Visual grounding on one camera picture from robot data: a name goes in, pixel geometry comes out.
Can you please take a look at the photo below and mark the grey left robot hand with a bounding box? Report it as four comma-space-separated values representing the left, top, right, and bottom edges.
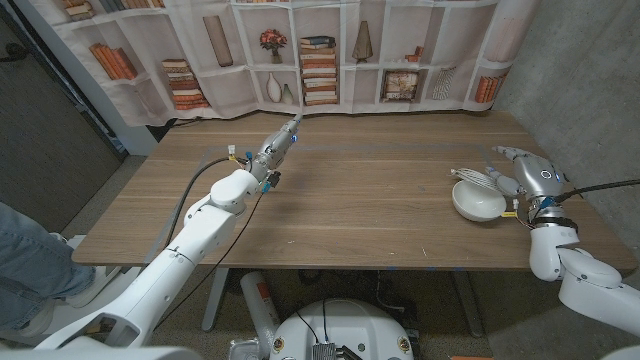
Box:
248, 113, 304, 185

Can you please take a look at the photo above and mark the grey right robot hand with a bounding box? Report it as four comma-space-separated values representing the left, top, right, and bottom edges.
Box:
483, 145, 569, 201

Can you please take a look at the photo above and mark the white Ethernet cable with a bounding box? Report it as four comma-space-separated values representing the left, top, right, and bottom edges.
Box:
448, 167, 501, 194

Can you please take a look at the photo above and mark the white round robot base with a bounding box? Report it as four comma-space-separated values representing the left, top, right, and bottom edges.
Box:
269, 298, 416, 360

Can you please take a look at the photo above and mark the white bowl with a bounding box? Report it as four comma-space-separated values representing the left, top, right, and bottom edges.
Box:
451, 178, 508, 223

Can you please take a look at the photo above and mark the printed bookshelf backdrop cloth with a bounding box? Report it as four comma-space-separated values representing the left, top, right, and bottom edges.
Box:
29, 0, 544, 127

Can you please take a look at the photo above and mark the grey table leg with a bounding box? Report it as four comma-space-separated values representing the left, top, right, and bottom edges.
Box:
201, 268, 230, 333
451, 269, 485, 339

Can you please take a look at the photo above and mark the white roll with orange label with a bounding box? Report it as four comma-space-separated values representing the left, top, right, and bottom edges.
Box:
239, 270, 282, 359

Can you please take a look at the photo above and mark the foil tray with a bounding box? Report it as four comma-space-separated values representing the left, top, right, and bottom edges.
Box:
228, 338, 262, 360

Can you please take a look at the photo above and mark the dark grey door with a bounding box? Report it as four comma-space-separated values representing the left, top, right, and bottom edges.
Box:
0, 4, 126, 234

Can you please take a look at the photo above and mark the person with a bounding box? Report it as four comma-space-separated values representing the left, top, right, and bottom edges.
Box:
0, 199, 121, 337

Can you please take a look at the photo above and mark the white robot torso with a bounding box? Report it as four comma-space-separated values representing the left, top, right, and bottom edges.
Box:
0, 346, 204, 360

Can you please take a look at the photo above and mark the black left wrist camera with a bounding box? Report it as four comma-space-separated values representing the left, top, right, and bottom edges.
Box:
262, 169, 282, 195

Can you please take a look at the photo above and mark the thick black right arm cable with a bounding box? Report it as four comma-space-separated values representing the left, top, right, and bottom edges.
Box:
552, 178, 640, 204

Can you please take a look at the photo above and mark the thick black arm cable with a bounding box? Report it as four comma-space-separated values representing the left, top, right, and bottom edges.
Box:
164, 156, 251, 249
552, 178, 640, 204

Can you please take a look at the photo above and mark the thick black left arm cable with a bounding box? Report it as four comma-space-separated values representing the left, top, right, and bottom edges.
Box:
164, 156, 251, 249

